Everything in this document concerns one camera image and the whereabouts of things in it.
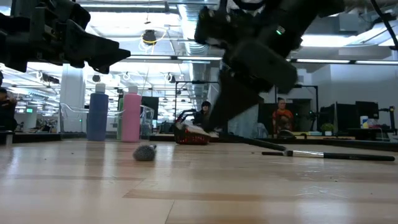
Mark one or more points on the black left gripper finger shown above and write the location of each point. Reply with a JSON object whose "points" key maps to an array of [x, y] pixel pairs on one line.
{"points": [[109, 60], [90, 43]]}

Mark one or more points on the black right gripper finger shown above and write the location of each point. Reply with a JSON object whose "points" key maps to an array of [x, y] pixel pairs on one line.
{"points": [[233, 102]]}

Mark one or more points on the blue paint bottle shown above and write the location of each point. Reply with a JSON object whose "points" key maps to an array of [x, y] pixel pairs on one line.
{"points": [[97, 118]]}

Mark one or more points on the green paint bottle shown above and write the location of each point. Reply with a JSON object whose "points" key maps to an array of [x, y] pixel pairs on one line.
{"points": [[120, 118]]}

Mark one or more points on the pink paint bottle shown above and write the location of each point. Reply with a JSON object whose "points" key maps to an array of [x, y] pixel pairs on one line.
{"points": [[131, 118]]}

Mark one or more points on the fluffy black brush silver ferrule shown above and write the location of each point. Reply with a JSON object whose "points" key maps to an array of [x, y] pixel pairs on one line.
{"points": [[144, 154]]}

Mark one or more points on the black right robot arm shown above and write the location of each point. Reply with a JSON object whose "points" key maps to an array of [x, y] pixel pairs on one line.
{"points": [[295, 18]]}

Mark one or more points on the background black robot arm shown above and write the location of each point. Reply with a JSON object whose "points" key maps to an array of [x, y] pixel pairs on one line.
{"points": [[186, 113]]}

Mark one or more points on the person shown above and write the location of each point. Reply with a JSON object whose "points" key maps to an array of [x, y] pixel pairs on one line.
{"points": [[7, 112], [282, 116], [203, 116]]}

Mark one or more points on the ceiling light strip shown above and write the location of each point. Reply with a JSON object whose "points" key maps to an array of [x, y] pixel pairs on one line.
{"points": [[376, 62], [149, 57], [199, 58], [323, 61]]}

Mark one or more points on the black slotted plastic basket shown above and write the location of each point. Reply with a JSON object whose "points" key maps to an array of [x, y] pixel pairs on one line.
{"points": [[192, 139]]}

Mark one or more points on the clear plastic bin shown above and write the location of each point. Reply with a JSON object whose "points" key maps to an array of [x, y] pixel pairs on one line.
{"points": [[147, 124]]}

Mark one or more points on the black computer monitor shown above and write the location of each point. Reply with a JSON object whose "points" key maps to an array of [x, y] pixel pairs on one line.
{"points": [[326, 115], [367, 110], [345, 115]]}

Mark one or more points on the small background potted plant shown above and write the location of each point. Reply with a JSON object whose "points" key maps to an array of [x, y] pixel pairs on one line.
{"points": [[327, 127]]}

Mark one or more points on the white wipes container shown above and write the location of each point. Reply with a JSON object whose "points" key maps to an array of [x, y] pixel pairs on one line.
{"points": [[364, 123]]}

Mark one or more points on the black monitor stand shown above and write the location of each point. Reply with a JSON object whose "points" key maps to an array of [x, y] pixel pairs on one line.
{"points": [[392, 118]]}

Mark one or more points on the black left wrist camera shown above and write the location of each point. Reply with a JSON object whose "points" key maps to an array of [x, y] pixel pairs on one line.
{"points": [[79, 14]]}

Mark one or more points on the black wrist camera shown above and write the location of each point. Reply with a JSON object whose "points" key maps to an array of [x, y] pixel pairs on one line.
{"points": [[208, 28], [79, 14]]}

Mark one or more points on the black background gantry frame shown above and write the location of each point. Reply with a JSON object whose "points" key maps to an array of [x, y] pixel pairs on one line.
{"points": [[308, 86], [199, 82]]}

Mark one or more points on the black overhead camera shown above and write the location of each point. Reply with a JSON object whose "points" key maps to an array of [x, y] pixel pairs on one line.
{"points": [[149, 36]]}

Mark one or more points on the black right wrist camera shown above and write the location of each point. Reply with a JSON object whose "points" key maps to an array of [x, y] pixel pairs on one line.
{"points": [[208, 28]]}

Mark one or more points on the black aluminium table frame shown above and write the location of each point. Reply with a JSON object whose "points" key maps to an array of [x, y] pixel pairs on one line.
{"points": [[31, 137]]}

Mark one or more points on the silver post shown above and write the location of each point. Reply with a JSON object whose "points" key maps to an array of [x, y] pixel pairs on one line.
{"points": [[8, 138]]}

